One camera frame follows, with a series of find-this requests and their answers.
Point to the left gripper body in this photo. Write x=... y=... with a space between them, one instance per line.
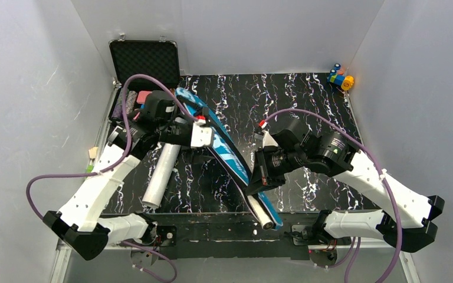
x=189 y=154

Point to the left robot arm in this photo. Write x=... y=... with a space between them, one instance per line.
x=78 y=223

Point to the beige wooden block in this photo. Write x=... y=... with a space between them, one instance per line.
x=92 y=153

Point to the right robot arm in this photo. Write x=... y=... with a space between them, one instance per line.
x=402 y=217

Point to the black poker chip case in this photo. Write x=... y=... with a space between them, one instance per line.
x=158 y=59

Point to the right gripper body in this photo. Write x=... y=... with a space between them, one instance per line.
x=267 y=167

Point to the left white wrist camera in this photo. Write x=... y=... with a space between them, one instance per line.
x=202 y=135

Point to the blue badminton racket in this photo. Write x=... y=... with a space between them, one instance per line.
x=261 y=215

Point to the white shuttlecock tube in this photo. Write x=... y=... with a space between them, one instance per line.
x=159 y=180

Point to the colourful toy block train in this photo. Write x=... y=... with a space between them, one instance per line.
x=337 y=77

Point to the blue racket bag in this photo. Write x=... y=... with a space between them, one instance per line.
x=226 y=152

